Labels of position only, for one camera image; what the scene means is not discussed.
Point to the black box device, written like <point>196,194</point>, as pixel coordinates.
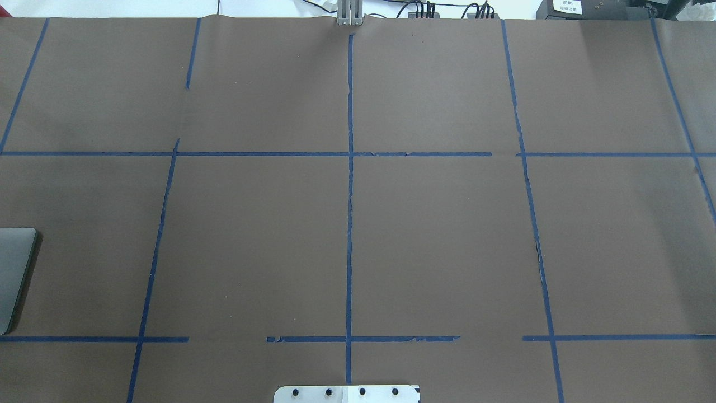
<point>591,10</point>

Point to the grey closed laptop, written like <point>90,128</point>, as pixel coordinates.
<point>17,253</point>

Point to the aluminium frame post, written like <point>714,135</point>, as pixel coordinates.
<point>350,13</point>

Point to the brown paper table cover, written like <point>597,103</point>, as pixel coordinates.
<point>497,211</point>

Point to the white pedestal column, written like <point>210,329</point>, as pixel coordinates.
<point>348,393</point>

